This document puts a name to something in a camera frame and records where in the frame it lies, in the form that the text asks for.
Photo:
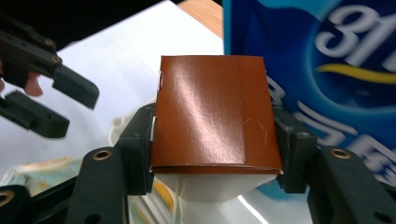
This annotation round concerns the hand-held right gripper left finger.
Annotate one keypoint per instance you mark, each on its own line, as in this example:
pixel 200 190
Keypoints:
pixel 99 183

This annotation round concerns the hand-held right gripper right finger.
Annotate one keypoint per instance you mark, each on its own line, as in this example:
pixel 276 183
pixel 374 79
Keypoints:
pixel 342 183

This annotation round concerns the lemon print cloth bag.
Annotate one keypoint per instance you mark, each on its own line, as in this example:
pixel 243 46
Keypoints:
pixel 40 175

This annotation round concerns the blue snack packet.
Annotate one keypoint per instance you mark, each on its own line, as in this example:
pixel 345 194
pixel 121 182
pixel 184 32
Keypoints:
pixel 327 77

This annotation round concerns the brown cardboard box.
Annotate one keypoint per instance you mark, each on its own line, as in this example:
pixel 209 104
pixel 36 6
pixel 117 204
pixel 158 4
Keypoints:
pixel 211 115

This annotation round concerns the wooden table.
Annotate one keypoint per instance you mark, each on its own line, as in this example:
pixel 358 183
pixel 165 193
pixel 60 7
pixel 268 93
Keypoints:
pixel 205 15

